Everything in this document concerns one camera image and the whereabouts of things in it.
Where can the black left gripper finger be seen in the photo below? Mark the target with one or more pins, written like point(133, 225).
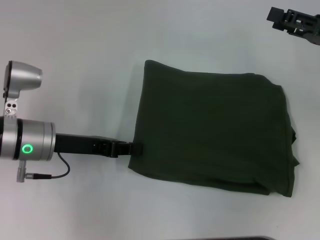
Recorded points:
point(130, 148)

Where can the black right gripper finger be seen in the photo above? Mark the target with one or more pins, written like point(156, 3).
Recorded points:
point(298, 32)
point(287, 18)

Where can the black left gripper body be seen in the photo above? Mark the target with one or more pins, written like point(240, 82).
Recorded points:
point(80, 145)

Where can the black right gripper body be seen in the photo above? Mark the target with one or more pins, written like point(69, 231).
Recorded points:
point(315, 30)

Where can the dark green FREE t-shirt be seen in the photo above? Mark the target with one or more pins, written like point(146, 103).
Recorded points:
point(212, 130)

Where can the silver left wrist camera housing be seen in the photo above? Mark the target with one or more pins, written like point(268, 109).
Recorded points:
point(22, 77)

